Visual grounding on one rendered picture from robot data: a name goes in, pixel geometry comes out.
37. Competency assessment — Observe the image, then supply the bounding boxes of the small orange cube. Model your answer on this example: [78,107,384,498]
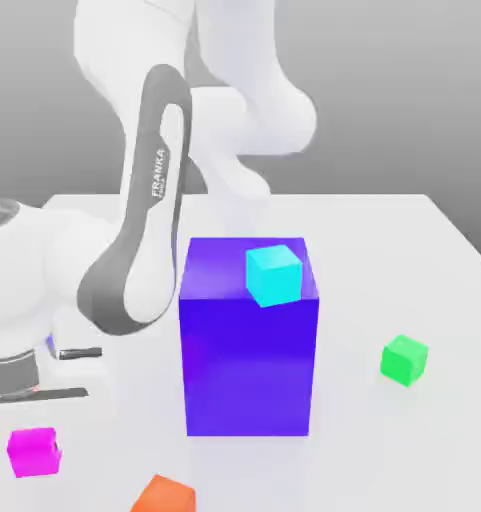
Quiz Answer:
[129,473,197,512]

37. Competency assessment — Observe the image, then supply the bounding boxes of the small green cube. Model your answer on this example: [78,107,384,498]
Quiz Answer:
[379,334,430,388]

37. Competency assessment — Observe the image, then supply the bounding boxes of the large purple box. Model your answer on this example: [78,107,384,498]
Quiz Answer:
[178,236,320,438]

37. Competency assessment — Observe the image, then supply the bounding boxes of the small magenta cube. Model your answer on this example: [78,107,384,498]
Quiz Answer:
[6,426,64,480]

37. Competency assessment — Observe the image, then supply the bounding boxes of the small cyan cube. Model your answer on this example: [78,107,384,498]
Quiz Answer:
[245,244,304,309]

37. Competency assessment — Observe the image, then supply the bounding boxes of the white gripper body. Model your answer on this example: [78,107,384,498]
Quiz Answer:
[0,386,105,426]

